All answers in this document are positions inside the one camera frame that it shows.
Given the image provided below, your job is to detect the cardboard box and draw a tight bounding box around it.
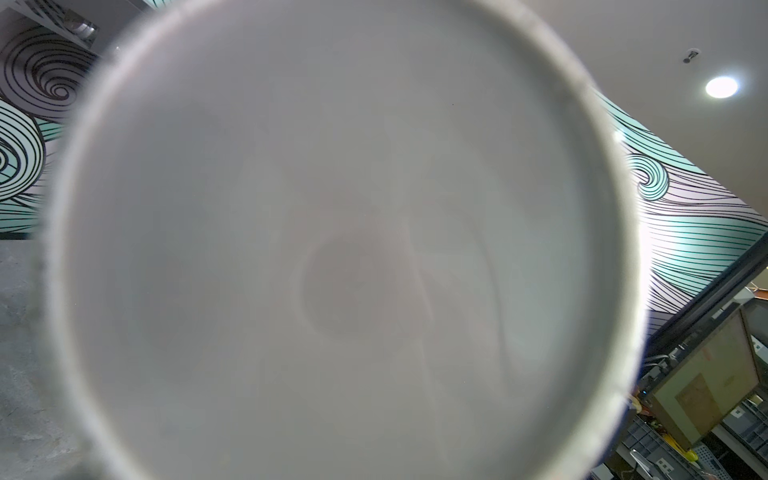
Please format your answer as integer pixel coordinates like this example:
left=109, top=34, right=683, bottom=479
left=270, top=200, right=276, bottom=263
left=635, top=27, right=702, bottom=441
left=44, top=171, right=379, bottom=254
left=645, top=307, right=760, bottom=450

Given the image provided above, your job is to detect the grey ceramic mug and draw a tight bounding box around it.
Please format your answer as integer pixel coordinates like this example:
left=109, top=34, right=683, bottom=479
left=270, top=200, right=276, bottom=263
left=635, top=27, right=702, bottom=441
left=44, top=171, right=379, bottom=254
left=41, top=1, right=648, bottom=479

